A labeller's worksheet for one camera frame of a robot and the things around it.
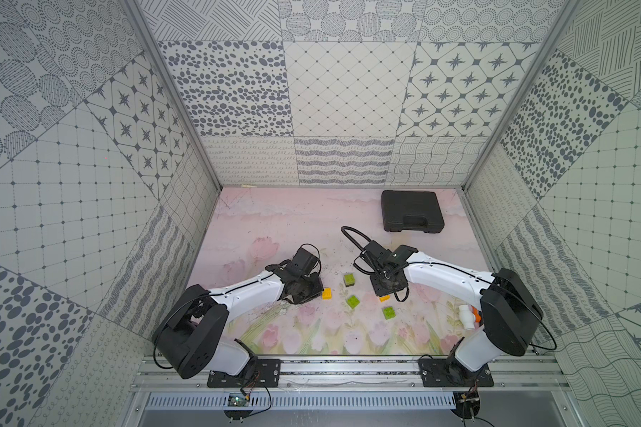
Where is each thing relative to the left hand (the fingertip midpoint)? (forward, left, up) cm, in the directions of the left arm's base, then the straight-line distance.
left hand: (330, 294), depth 84 cm
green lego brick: (+7, -6, -2) cm, 9 cm away
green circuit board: (-28, +25, -6) cm, 38 cm away
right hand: (+2, -19, 0) cm, 19 cm away
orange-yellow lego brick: (+1, -18, -4) cm, 19 cm away
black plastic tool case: (+38, -33, -2) cm, 51 cm away
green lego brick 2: (-1, -8, -4) cm, 9 cm away
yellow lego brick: (+2, +1, -3) cm, 4 cm away
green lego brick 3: (-4, -19, -4) cm, 20 cm away
